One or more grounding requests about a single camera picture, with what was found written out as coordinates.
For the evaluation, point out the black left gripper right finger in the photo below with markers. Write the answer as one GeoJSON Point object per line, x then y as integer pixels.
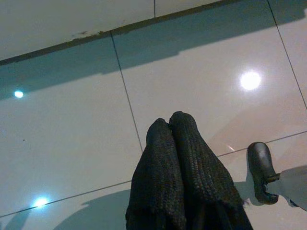
{"type": "Point", "coordinates": [204, 182]}

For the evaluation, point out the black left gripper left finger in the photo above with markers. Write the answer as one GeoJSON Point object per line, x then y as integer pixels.
{"type": "Point", "coordinates": [156, 182]}

